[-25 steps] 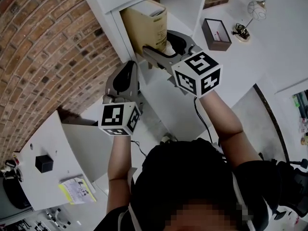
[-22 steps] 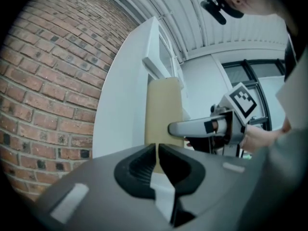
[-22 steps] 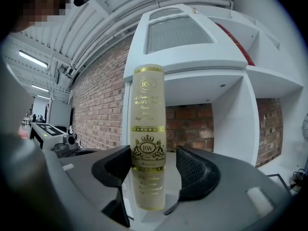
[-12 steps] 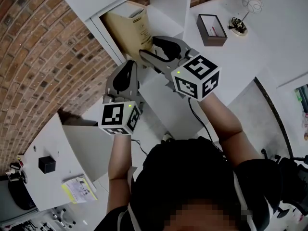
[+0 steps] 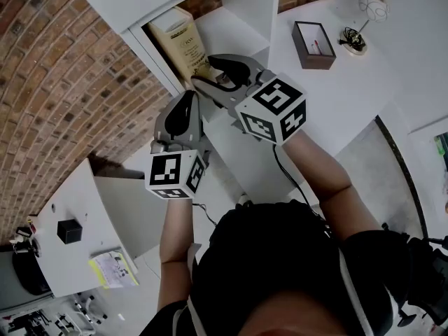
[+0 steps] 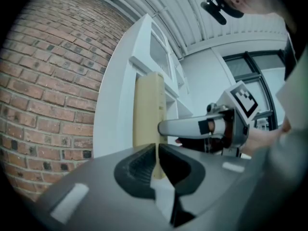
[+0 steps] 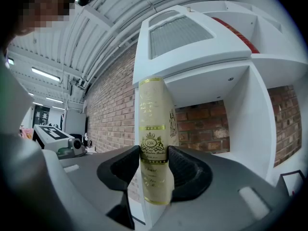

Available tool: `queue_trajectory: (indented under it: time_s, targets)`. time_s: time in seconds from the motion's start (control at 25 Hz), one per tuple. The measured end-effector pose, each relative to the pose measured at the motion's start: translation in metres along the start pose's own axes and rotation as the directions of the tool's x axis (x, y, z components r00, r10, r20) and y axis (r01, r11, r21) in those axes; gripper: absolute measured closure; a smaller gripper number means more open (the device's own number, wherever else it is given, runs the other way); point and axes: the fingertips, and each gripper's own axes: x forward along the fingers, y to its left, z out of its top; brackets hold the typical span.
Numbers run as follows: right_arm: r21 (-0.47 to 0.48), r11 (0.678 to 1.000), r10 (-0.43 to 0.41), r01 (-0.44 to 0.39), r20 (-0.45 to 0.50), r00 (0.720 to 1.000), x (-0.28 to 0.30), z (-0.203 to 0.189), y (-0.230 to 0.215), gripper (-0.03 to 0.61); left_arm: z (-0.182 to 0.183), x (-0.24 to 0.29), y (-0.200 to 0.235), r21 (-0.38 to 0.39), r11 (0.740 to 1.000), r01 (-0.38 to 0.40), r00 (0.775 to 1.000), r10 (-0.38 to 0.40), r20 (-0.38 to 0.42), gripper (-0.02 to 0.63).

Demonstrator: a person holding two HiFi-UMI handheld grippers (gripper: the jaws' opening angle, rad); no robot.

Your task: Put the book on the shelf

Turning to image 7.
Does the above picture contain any person's head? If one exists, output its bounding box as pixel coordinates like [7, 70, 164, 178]
[4, 0, 77, 37]

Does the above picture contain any white wall shelf unit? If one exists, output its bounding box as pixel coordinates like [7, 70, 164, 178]
[132, 0, 308, 226]

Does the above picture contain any long ceiling tube light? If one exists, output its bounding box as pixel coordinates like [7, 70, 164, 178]
[31, 66, 61, 82]

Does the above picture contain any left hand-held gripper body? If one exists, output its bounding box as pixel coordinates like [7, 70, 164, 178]
[32, 124, 88, 160]

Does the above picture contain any beige gold-printed book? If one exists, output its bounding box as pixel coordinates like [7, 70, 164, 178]
[138, 76, 180, 205]

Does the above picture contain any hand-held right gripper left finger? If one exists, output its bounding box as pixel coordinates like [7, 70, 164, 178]
[96, 145, 141, 192]

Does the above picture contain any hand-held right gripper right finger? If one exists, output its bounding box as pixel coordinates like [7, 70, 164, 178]
[168, 145, 214, 202]

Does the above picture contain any white desk with drawers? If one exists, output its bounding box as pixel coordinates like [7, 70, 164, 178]
[209, 148, 304, 187]

